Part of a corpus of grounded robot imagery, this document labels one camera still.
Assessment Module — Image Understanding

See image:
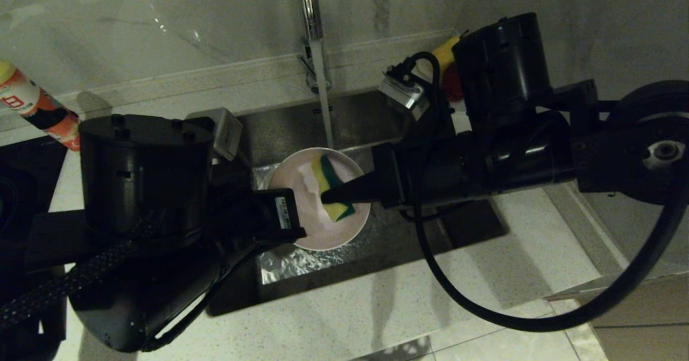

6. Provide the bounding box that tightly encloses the green and yellow sponge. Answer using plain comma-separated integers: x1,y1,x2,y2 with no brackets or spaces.
313,155,356,222

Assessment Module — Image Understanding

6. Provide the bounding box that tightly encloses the pink plastic bowl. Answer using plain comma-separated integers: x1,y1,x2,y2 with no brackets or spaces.
268,147,371,252

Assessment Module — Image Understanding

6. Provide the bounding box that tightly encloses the orange white dish soap bottle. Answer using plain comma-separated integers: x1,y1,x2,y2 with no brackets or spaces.
0,60,82,152

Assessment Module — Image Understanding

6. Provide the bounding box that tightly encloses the stainless steel sink basin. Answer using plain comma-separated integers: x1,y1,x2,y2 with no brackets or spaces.
207,89,508,316

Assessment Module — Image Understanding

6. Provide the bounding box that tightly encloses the chrome faucet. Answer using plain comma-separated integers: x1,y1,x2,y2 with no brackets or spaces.
296,0,333,95

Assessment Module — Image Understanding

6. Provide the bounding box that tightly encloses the dark red apple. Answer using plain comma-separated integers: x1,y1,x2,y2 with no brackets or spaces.
443,62,467,102

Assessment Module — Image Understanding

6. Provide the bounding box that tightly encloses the yellow pear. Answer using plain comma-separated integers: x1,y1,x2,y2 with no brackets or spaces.
432,36,461,72

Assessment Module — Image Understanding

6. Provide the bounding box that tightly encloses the black induction cooktop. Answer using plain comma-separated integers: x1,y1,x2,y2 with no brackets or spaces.
0,137,69,243

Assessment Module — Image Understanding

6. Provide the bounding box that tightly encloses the beige wooden cabinet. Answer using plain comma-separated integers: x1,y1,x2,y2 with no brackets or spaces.
549,275,689,361

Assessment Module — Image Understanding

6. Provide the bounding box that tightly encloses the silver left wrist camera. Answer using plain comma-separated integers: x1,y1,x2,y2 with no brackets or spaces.
186,108,244,163

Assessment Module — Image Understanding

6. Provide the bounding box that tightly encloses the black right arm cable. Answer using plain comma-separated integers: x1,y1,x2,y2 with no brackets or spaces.
396,52,689,333

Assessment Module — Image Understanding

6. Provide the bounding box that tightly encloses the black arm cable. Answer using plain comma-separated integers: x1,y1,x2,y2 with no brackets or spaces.
140,243,260,352
396,52,689,333

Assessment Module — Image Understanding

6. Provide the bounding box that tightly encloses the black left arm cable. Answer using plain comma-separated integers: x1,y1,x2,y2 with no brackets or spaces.
140,243,260,352

